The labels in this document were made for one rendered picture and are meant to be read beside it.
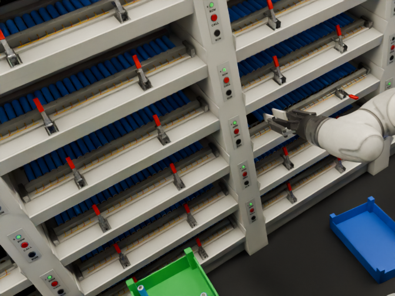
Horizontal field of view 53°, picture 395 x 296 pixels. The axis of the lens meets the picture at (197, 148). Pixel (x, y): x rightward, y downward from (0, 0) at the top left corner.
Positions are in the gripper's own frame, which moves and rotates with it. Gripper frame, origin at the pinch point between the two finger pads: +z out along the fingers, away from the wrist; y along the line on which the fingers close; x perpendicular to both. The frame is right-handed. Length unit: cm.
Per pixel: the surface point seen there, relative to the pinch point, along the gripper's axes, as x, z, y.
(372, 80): 8.4, 3.0, -47.1
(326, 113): 10.4, 2.5, -22.8
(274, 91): -8.9, -2.3, -1.1
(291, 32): -25.3, -5.7, -10.2
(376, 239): 64, -11, -22
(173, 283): 23, -16, 56
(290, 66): -12.4, 2.9, -12.6
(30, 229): -6, -1, 82
